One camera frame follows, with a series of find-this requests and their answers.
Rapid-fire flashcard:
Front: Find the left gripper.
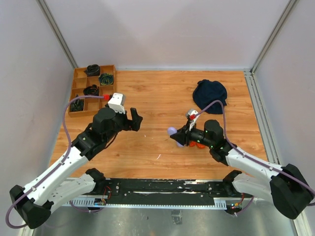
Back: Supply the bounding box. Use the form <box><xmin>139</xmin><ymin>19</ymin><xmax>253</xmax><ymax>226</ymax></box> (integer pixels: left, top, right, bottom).
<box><xmin>103</xmin><ymin>107</ymin><xmax>142</xmax><ymax>143</ymax></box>

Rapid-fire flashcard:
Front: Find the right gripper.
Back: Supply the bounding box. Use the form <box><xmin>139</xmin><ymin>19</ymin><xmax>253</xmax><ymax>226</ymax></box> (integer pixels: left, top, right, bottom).
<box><xmin>170</xmin><ymin>120</ymin><xmax>214</xmax><ymax>148</ymax></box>

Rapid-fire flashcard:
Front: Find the orange earbud charging case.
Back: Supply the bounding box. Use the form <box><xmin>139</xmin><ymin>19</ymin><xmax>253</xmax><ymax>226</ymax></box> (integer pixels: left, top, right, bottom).
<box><xmin>189</xmin><ymin>142</ymin><xmax>196</xmax><ymax>148</ymax></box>

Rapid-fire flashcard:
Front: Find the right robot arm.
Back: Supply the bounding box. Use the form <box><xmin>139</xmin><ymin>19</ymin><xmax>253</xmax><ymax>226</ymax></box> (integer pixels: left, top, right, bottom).
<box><xmin>167</xmin><ymin>119</ymin><xmax>315</xmax><ymax>219</ymax></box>

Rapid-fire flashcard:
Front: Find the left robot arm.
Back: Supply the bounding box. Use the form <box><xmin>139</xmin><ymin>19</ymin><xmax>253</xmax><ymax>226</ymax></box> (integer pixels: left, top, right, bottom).
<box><xmin>9</xmin><ymin>107</ymin><xmax>143</xmax><ymax>229</ymax></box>

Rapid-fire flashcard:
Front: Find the wooden compartment tray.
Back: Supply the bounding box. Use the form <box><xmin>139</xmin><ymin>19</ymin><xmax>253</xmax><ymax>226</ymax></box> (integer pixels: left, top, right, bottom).
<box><xmin>68</xmin><ymin>64</ymin><xmax>116</xmax><ymax>117</ymax></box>

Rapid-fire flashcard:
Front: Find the navy blue cloth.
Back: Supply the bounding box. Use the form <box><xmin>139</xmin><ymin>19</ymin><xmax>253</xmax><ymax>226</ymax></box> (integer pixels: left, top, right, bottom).
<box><xmin>192</xmin><ymin>79</ymin><xmax>227</xmax><ymax>115</ymax></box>

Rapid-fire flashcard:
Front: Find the green yellow rolled tie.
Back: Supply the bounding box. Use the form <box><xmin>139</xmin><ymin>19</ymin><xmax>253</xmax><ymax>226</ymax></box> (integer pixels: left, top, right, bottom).
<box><xmin>98</xmin><ymin>73</ymin><xmax>114</xmax><ymax>86</ymax></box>

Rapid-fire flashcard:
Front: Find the black orange rolled tie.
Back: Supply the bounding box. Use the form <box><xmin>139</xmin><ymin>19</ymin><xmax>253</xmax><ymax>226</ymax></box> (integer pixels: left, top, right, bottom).
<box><xmin>83</xmin><ymin>84</ymin><xmax>99</xmax><ymax>96</ymax></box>

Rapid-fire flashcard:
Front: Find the dark green folded tie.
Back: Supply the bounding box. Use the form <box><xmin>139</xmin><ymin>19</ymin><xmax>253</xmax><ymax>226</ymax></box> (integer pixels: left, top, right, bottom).
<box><xmin>69</xmin><ymin>99</ymin><xmax>84</xmax><ymax>112</ymax></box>

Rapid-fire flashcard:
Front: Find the black rolled tie top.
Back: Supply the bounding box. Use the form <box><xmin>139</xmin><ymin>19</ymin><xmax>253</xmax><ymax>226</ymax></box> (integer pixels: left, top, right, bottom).
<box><xmin>84</xmin><ymin>64</ymin><xmax>100</xmax><ymax>77</ymax></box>

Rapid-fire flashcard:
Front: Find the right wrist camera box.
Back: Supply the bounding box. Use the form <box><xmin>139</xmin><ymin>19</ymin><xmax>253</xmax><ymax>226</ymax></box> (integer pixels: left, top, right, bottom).
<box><xmin>186</xmin><ymin>109</ymin><xmax>199</xmax><ymax>131</ymax></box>

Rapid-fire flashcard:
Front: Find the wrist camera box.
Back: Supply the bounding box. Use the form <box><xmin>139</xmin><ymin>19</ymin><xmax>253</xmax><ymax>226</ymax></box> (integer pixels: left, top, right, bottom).
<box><xmin>186</xmin><ymin>109</ymin><xmax>199</xmax><ymax>131</ymax></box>
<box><xmin>107</xmin><ymin>92</ymin><xmax>126</xmax><ymax>114</ymax></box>

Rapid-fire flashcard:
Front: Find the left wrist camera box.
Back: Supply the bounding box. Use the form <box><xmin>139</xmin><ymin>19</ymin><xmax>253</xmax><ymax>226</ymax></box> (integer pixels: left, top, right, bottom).
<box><xmin>107</xmin><ymin>92</ymin><xmax>126</xmax><ymax>114</ymax></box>

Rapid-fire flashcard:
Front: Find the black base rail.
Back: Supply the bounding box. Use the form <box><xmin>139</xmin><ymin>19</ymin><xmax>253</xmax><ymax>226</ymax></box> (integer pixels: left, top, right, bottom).
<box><xmin>76</xmin><ymin>177</ymin><xmax>254</xmax><ymax>207</ymax></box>

